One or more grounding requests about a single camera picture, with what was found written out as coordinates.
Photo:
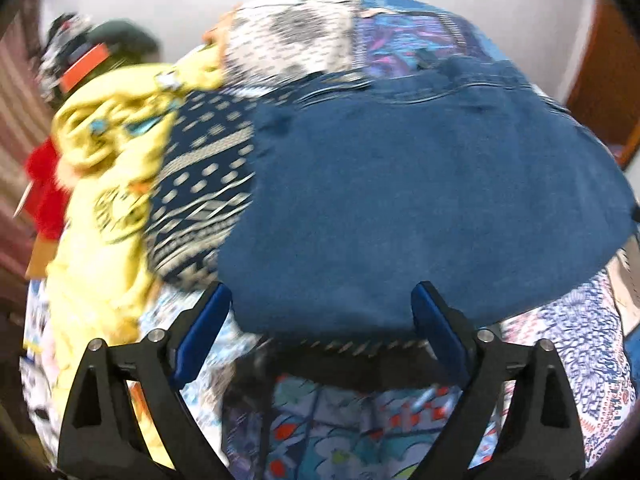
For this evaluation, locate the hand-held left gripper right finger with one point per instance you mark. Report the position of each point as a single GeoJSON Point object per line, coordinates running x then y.
{"type": "Point", "coordinates": [442, 335]}

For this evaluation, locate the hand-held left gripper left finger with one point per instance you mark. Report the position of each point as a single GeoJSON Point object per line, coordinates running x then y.
{"type": "Point", "coordinates": [200, 335]}

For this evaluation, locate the blue denim jeans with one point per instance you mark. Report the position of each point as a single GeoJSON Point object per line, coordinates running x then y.
{"type": "Point", "coordinates": [400, 185]}

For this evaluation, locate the yellow printed blanket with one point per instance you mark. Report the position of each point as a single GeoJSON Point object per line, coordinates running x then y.
{"type": "Point", "coordinates": [100, 260]}

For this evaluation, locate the patchwork bedspread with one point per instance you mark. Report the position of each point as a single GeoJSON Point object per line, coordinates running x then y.
{"type": "Point", "coordinates": [575, 335]}

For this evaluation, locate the navy patterned cloth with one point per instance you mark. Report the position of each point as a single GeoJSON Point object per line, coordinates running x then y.
{"type": "Point", "coordinates": [200, 185]}

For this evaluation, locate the red cloth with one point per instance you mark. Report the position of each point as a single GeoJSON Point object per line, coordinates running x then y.
{"type": "Point", "coordinates": [47, 190]}

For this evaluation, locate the striped curtain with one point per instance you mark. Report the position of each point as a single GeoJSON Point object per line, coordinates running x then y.
{"type": "Point", "coordinates": [15, 110]}

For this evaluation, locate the orange box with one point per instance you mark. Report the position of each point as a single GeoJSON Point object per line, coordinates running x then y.
{"type": "Point", "coordinates": [82, 67]}

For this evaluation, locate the wooden door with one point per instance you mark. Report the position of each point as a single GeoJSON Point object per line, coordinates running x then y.
{"type": "Point", "coordinates": [605, 85]}

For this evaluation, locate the dark green cushion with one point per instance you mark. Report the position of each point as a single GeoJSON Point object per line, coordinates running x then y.
{"type": "Point", "coordinates": [127, 40]}

